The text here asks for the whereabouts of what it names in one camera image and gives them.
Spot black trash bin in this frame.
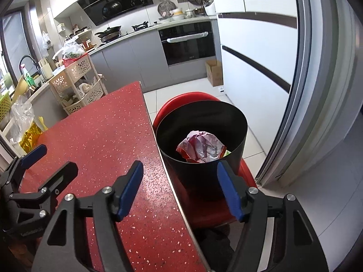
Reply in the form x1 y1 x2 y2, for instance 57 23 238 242
156 100 248 202

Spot black frying pan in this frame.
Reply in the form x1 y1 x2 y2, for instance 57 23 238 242
94 26 122 42

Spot black built-in oven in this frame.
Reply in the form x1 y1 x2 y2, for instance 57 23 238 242
159 22 215 66

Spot red plastic chair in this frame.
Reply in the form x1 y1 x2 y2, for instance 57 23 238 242
153 92 256 228

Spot red basket with vegetables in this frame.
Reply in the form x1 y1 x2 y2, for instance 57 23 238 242
62 42 86 67

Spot gas stove burner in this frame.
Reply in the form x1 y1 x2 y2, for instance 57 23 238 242
132 21 149 31

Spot red white plastic bag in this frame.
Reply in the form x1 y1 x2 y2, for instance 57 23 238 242
176 131 230 163

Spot black kitchen faucet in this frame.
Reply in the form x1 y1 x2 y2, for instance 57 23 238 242
18 55 42 79

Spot gold foil bag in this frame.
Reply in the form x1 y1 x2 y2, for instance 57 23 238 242
19 121 43 153

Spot grey sliding door frame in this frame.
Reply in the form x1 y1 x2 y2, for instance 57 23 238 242
256 0 362 187

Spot white refrigerator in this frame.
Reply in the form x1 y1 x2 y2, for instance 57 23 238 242
213 0 298 152

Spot cardboard box on floor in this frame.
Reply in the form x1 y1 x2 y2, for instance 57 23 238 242
205 59 223 87

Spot beige plastic storage rack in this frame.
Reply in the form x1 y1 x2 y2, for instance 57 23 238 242
49 54 108 115

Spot grey kitchen cabinets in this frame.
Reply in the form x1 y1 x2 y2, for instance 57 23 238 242
91 17 221 92

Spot clear plastic bag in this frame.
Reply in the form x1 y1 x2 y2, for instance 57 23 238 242
10 95 35 144

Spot black range hood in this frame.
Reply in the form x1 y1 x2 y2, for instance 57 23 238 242
77 0 155 27

